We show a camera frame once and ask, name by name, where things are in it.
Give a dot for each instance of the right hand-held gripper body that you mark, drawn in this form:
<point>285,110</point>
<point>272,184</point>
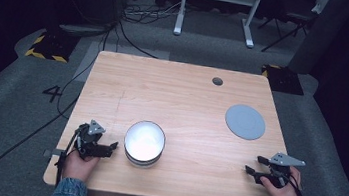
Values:
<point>280,164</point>

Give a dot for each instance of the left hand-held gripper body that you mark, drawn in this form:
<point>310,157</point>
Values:
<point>88,141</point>

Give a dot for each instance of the person's left hand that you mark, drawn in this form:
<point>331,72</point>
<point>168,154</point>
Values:
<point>78,167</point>

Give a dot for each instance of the white round bowl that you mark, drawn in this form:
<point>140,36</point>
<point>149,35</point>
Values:
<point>144,143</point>

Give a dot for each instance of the grey round mat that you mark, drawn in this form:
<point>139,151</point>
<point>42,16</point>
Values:
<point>245,122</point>

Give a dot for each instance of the grey upright column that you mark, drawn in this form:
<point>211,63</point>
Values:
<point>321,35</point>

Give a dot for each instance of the black folding stand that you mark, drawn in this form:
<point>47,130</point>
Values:
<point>289,23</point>

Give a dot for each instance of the grey metal table bracket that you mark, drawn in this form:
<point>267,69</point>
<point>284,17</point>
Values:
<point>52,153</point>

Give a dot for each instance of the yellow black striped base plate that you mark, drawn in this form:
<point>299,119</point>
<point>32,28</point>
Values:
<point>52,48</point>
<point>284,79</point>

